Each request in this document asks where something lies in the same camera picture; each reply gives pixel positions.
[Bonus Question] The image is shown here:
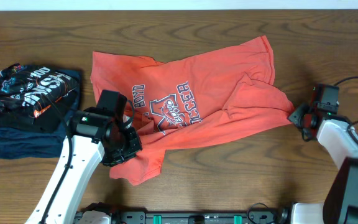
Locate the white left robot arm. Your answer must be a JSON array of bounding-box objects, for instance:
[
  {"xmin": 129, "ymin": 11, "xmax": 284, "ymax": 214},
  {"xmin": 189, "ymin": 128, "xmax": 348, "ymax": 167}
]
[{"xmin": 27, "ymin": 90, "xmax": 142, "ymax": 224}]

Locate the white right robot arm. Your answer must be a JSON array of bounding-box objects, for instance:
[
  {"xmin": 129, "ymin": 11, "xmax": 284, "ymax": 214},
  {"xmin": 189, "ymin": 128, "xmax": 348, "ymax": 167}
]
[{"xmin": 288, "ymin": 84, "xmax": 358, "ymax": 224}]

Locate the black printed folded t-shirt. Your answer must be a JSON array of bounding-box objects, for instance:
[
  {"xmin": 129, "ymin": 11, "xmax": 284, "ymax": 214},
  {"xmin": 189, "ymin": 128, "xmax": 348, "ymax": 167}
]
[{"xmin": 0, "ymin": 63, "xmax": 81, "ymax": 133}]

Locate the navy folded t-shirt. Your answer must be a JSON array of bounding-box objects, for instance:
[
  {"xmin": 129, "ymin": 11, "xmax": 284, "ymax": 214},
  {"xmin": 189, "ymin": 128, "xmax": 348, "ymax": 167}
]
[{"xmin": 0, "ymin": 68, "xmax": 83, "ymax": 160}]

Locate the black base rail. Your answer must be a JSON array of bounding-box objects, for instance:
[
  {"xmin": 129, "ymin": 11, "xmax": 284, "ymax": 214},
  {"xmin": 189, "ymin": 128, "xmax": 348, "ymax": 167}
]
[{"xmin": 73, "ymin": 203, "xmax": 291, "ymax": 224}]

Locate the red soccer t-shirt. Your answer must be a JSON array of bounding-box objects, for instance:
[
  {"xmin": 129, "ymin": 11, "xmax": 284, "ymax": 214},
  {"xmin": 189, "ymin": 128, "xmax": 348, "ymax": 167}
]
[{"xmin": 90, "ymin": 36, "xmax": 294, "ymax": 185}]

